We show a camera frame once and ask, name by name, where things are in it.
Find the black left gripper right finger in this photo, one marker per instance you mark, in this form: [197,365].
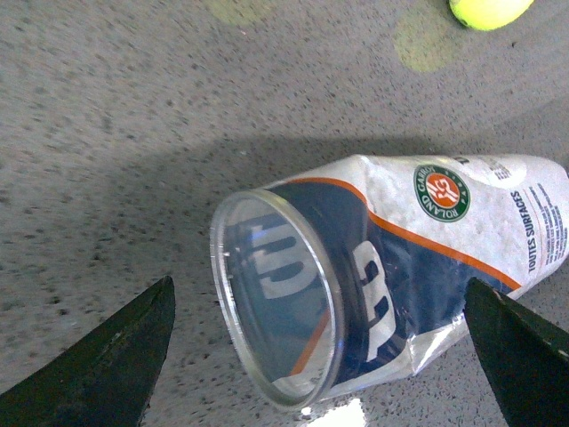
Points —
[524,357]

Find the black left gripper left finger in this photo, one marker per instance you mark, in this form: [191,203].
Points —
[105,379]

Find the clear plastic tennis ball can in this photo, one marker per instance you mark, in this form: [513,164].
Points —
[355,273]

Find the right yellow Wilson tennis ball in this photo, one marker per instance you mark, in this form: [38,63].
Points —
[488,15]

